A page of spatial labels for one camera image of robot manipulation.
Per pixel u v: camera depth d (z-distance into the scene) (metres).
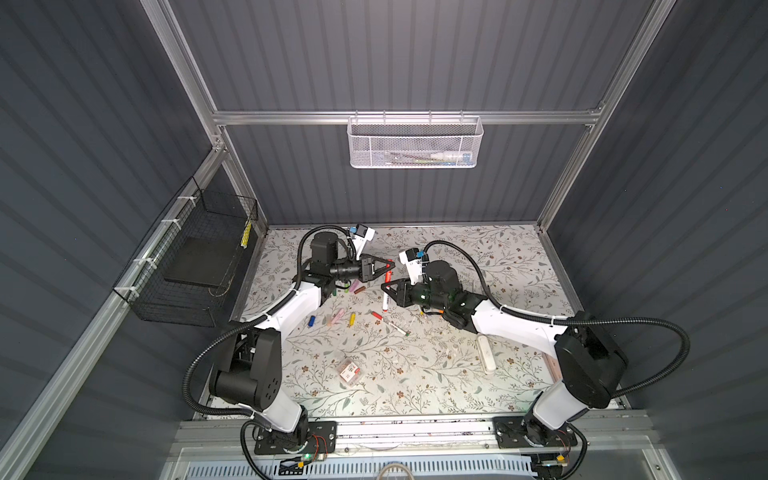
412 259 0.74
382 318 0.94
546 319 0.49
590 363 0.45
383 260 0.79
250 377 0.45
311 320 0.94
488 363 0.83
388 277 0.79
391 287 0.79
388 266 0.79
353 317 0.95
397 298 0.74
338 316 0.96
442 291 0.65
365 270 0.72
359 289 1.02
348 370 0.82
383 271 0.78
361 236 0.75
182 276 0.71
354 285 1.02
